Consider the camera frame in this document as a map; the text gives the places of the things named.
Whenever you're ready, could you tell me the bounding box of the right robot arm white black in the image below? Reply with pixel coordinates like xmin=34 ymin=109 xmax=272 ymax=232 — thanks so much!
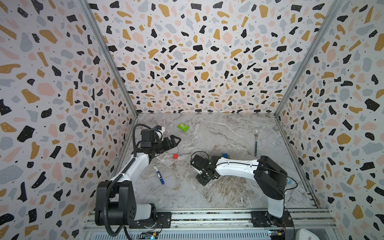
xmin=190 ymin=155 xmax=288 ymax=227

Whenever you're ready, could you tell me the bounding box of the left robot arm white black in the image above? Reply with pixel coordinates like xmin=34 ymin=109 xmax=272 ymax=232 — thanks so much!
xmin=95 ymin=125 xmax=181 ymax=231

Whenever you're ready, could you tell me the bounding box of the green snack packet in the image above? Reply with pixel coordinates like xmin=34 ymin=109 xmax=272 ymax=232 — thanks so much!
xmin=177 ymin=123 xmax=189 ymax=133

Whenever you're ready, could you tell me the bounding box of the blue marker pen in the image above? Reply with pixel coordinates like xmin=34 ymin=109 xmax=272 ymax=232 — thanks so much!
xmin=154 ymin=166 xmax=165 ymax=185

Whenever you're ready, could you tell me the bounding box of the white object bottom right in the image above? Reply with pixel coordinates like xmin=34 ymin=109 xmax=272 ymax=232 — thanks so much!
xmin=295 ymin=229 xmax=320 ymax=240

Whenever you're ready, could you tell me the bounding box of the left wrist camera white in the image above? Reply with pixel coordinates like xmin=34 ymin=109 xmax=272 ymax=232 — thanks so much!
xmin=154 ymin=125 xmax=165 ymax=141

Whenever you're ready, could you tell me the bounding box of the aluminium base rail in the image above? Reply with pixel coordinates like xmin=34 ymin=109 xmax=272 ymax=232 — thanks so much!
xmin=82 ymin=208 xmax=338 ymax=240

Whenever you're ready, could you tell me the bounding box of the black corrugated cable hose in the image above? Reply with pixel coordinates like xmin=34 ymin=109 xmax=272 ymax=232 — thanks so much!
xmin=102 ymin=123 xmax=154 ymax=240

